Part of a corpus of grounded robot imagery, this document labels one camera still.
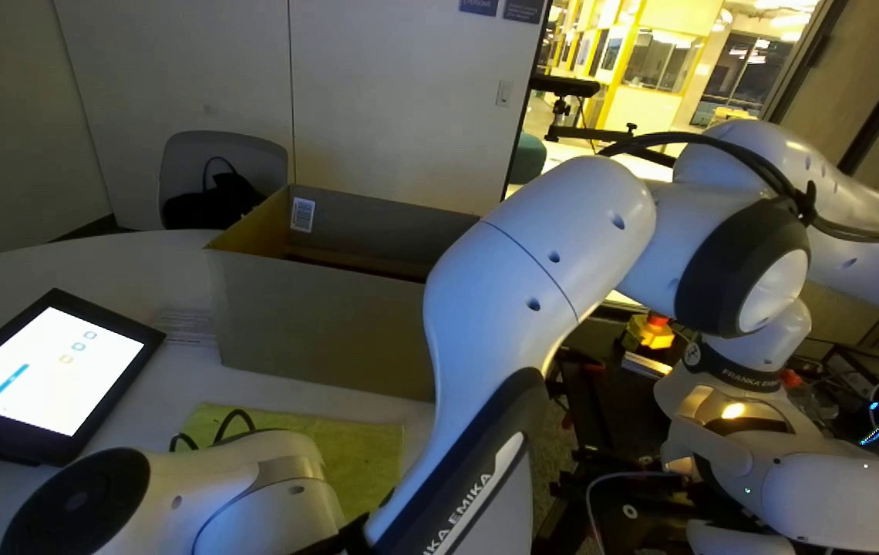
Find black bag on chair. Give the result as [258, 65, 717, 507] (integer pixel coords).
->
[160, 158, 267, 227]

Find open cardboard box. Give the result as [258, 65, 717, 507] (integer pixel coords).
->
[206, 184, 474, 402]

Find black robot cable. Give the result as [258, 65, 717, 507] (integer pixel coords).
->
[166, 406, 262, 456]

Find grey office chair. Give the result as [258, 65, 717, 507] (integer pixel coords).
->
[160, 129, 289, 227]

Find black tablet with lit screen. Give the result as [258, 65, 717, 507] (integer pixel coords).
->
[0, 291, 164, 465]

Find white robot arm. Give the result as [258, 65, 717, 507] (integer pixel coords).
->
[0, 120, 879, 555]

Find yellow-green microfiber cloth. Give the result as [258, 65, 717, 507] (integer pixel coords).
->
[170, 402, 402, 519]

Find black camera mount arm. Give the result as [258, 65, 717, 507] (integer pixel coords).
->
[528, 74, 645, 143]

